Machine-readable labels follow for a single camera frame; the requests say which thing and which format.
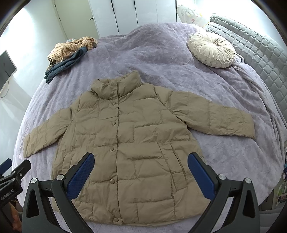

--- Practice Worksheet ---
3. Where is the grey quilted headboard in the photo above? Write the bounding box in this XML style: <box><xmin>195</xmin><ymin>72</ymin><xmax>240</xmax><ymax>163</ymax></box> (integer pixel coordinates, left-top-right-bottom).
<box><xmin>206</xmin><ymin>14</ymin><xmax>286</xmax><ymax>123</ymax></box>

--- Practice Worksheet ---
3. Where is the purple quilted bedspread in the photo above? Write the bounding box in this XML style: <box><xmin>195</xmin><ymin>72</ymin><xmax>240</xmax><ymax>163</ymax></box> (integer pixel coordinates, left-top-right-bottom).
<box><xmin>12</xmin><ymin>22</ymin><xmax>287</xmax><ymax>233</ymax></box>

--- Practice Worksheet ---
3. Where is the white door with handle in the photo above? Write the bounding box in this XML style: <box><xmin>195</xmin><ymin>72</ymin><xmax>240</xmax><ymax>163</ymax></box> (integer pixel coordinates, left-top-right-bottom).
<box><xmin>53</xmin><ymin>0</ymin><xmax>99</xmax><ymax>39</ymax></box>

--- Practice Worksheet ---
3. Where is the white wardrobe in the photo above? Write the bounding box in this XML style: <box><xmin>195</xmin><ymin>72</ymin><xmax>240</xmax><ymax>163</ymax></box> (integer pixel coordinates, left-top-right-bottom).
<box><xmin>89</xmin><ymin>0</ymin><xmax>177</xmax><ymax>37</ymax></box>

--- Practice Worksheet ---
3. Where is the tan striped crumpled garment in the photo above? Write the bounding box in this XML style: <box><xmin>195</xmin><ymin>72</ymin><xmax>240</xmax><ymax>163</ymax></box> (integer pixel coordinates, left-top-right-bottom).
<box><xmin>47</xmin><ymin>36</ymin><xmax>98</xmax><ymax>69</ymax></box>

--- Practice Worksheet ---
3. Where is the white framed monitor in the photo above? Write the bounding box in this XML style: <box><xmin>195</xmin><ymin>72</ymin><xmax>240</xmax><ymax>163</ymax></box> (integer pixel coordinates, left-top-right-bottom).
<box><xmin>0</xmin><ymin>50</ymin><xmax>17</xmax><ymax>90</ymax></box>

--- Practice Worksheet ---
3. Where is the white patterned plush bag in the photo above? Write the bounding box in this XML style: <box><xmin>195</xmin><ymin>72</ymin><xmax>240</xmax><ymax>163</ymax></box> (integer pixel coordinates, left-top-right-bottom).
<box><xmin>177</xmin><ymin>5</ymin><xmax>203</xmax><ymax>26</ymax></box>

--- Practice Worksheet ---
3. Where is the person left hand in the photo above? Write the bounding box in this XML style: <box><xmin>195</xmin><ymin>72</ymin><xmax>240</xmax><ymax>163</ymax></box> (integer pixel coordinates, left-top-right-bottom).
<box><xmin>9</xmin><ymin>203</ymin><xmax>22</xmax><ymax>232</ymax></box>

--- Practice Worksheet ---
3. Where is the round cream pleated cushion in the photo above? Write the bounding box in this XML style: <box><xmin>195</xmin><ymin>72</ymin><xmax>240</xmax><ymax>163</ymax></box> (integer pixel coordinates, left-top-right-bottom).
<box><xmin>188</xmin><ymin>32</ymin><xmax>236</xmax><ymax>68</ymax></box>

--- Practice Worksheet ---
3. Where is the dark teal folded garment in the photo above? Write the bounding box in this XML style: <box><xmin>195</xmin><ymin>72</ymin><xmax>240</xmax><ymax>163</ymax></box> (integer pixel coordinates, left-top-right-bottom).
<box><xmin>44</xmin><ymin>47</ymin><xmax>88</xmax><ymax>84</ymax></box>

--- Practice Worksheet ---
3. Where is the khaki puffer jacket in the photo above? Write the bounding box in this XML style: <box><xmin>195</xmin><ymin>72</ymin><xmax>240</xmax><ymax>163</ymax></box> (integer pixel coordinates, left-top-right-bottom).
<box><xmin>23</xmin><ymin>71</ymin><xmax>255</xmax><ymax>226</ymax></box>

